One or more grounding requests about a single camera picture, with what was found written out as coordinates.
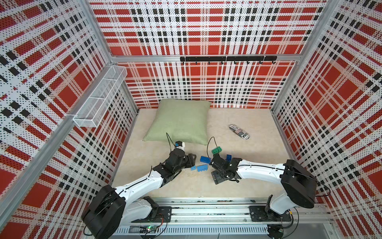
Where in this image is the blue 2x4 lego brick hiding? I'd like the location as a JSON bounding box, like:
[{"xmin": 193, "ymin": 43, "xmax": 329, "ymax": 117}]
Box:
[{"xmin": 200, "ymin": 156, "xmax": 211, "ymax": 164}]

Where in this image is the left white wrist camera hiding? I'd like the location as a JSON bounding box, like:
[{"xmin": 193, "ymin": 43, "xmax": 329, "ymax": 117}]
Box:
[{"xmin": 175, "ymin": 141, "xmax": 185, "ymax": 151}]

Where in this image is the white wire mesh basket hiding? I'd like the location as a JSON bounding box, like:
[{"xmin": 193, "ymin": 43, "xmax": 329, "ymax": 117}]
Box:
[{"xmin": 73, "ymin": 65, "xmax": 127, "ymax": 128}]

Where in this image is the silver remote control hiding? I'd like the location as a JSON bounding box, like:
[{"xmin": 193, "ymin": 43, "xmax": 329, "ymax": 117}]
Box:
[{"xmin": 229, "ymin": 124, "xmax": 250, "ymax": 140}]

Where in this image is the light blue 2x4 brick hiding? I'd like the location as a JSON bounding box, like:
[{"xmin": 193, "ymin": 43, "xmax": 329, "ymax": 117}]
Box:
[{"xmin": 197, "ymin": 164, "xmax": 209, "ymax": 172}]

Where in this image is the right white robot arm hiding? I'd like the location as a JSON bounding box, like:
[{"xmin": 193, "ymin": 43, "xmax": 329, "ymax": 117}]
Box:
[{"xmin": 210, "ymin": 154, "xmax": 318, "ymax": 215}]

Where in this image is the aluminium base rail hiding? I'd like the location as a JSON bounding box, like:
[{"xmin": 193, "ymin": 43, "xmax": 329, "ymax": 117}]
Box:
[{"xmin": 112, "ymin": 198, "xmax": 338, "ymax": 239}]

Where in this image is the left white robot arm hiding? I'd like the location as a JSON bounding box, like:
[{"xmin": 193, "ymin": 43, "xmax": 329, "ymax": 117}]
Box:
[{"xmin": 81, "ymin": 146, "xmax": 197, "ymax": 239}]

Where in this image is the green circuit board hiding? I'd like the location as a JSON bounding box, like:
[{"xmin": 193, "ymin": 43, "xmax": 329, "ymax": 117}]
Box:
[{"xmin": 139, "ymin": 226, "xmax": 157, "ymax": 234}]

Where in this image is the green 2x4 lego brick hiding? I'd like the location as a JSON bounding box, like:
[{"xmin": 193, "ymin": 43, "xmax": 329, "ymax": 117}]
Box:
[{"xmin": 211, "ymin": 146, "xmax": 222, "ymax": 155}]

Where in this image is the green square cushion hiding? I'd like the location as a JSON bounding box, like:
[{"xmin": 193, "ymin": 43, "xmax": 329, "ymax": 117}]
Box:
[{"xmin": 143, "ymin": 99, "xmax": 211, "ymax": 145}]

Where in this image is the black wall hook rail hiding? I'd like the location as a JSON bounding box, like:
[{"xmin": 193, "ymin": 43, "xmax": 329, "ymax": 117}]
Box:
[{"xmin": 180, "ymin": 56, "xmax": 278, "ymax": 63}]

